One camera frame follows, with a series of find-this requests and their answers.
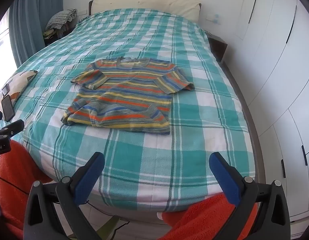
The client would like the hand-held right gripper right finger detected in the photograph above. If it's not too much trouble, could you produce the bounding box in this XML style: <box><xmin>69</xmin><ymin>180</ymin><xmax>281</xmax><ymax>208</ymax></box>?
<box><xmin>209</xmin><ymin>152</ymin><xmax>291</xmax><ymax>240</ymax></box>

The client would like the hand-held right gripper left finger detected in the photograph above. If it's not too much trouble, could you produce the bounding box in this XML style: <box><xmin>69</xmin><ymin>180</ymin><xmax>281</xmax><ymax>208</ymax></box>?
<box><xmin>23</xmin><ymin>152</ymin><xmax>106</xmax><ymax>240</ymax></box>

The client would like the striped knit shirt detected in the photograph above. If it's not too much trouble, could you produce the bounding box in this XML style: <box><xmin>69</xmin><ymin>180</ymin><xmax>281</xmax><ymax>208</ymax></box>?
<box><xmin>61</xmin><ymin>57</ymin><xmax>196</xmax><ymax>134</ymax></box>

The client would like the black smartphone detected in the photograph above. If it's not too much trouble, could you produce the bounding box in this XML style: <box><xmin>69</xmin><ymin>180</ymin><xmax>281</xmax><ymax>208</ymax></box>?
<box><xmin>1</xmin><ymin>94</ymin><xmax>15</xmax><ymax>122</ymax></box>

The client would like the orange terry cloth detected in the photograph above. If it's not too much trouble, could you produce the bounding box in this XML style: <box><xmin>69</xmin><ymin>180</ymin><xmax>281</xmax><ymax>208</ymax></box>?
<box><xmin>0</xmin><ymin>139</ymin><xmax>53</xmax><ymax>240</ymax></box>
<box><xmin>157</xmin><ymin>192</ymin><xmax>260</xmax><ymax>240</ymax></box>

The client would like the patterned beige cushion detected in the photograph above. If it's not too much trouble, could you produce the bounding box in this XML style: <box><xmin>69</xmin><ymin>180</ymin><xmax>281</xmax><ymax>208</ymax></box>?
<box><xmin>0</xmin><ymin>70</ymin><xmax>38</xmax><ymax>113</ymax></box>

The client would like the green floor object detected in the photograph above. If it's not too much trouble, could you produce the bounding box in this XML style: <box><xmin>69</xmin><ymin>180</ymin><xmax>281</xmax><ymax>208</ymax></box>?
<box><xmin>97</xmin><ymin>216</ymin><xmax>127</xmax><ymax>240</ymax></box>

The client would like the teal checked blanket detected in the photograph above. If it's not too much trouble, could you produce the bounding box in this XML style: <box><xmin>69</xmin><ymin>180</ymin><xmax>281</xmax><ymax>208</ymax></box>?
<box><xmin>0</xmin><ymin>8</ymin><xmax>256</xmax><ymax>212</ymax></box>

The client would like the blue curtain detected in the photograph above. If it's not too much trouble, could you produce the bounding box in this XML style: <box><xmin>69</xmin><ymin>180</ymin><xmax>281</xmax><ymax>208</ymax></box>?
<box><xmin>8</xmin><ymin>0</ymin><xmax>65</xmax><ymax>67</ymax></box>

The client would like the white wardrobe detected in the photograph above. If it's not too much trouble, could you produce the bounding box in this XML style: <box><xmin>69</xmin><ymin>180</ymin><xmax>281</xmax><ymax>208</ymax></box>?
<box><xmin>221</xmin><ymin>0</ymin><xmax>309</xmax><ymax>224</ymax></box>

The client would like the dark wooden nightstand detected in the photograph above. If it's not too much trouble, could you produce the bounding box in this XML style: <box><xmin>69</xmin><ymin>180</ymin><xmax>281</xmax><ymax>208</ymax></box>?
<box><xmin>207</xmin><ymin>36</ymin><xmax>229</xmax><ymax>64</ymax></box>

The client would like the black cable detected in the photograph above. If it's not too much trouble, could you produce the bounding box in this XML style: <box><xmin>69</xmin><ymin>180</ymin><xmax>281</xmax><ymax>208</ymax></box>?
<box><xmin>0</xmin><ymin>174</ymin><xmax>31</xmax><ymax>195</ymax></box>

